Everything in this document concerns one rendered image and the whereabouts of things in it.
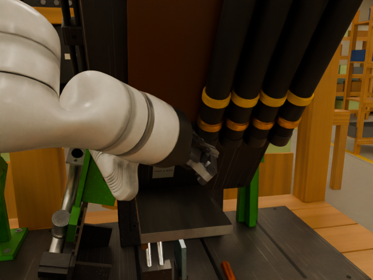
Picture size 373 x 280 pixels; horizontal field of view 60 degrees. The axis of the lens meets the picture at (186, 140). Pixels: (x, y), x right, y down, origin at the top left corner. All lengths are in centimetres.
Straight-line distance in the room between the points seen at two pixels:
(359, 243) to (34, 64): 104
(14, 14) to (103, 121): 9
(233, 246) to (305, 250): 20
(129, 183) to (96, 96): 12
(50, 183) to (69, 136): 88
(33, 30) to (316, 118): 112
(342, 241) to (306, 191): 28
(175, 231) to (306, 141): 83
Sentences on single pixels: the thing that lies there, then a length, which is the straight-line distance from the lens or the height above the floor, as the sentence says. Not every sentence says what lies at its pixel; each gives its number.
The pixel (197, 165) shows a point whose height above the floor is 128.
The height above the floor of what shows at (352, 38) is 179.
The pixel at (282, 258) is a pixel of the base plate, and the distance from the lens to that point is 95.
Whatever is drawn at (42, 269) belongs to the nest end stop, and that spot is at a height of 97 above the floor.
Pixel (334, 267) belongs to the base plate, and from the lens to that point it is 96.
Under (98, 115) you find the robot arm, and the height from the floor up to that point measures 136.
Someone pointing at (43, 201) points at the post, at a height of 97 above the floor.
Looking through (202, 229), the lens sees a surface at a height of 113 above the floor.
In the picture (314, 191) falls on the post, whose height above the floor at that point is 92.
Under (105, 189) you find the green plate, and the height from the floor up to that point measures 114.
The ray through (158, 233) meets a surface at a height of 113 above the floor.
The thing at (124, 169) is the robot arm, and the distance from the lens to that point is 36.
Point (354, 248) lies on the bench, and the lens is 111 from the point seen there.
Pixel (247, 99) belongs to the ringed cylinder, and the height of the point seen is 135.
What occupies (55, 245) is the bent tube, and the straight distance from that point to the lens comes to 83.
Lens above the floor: 140
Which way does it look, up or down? 13 degrees down
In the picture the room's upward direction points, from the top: straight up
